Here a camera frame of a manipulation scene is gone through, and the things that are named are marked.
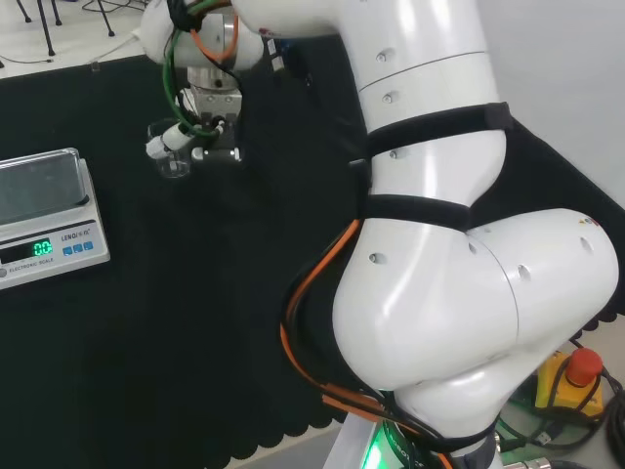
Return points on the black bench cloth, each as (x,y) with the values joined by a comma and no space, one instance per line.
(195,293)

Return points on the black tripod legs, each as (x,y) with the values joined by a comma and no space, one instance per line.
(45,27)
(105,19)

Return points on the clear cloth clip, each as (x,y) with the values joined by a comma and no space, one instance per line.
(96,67)

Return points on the yellow stop button box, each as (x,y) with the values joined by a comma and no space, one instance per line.
(569,386)

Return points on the electronic balance with steel pan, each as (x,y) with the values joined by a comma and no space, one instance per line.
(44,229)

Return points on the small clear glass beaker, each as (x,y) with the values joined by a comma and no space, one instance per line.
(172,166)

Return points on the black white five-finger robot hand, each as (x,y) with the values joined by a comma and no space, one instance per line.
(222,129)

